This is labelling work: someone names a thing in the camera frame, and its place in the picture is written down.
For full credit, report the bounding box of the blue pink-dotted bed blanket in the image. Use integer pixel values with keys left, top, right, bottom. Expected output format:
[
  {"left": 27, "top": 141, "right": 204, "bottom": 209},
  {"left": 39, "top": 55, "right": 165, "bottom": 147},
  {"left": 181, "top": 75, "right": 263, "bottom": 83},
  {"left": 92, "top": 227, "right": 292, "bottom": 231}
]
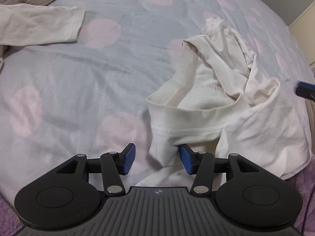
[{"left": 1, "top": 0, "right": 312, "bottom": 203}]

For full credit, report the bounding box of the cream long sleeve garment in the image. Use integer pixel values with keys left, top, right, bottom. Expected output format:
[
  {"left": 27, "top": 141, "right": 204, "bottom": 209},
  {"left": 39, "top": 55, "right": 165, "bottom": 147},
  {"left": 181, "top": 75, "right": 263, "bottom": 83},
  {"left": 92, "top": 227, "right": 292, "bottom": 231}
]
[{"left": 1, "top": 3, "right": 85, "bottom": 65}]

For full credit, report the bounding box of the purple fuzzy garment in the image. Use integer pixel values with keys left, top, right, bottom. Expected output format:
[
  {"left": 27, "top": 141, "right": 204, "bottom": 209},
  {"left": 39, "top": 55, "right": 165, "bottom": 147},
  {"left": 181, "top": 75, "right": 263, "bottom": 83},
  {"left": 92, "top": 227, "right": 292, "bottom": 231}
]
[{"left": 0, "top": 158, "right": 315, "bottom": 236}]

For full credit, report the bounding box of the cream white t-shirt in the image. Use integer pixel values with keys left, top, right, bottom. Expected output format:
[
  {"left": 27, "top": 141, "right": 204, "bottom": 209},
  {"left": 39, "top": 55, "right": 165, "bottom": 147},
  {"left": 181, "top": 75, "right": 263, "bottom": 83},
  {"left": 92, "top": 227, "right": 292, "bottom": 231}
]
[{"left": 139, "top": 16, "right": 313, "bottom": 187}]

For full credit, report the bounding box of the cream wardrobe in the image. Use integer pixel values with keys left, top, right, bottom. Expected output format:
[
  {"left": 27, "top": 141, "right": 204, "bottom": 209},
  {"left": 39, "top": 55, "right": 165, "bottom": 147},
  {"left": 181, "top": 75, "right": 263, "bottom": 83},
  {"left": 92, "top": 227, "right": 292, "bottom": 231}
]
[{"left": 289, "top": 2, "right": 315, "bottom": 74}]

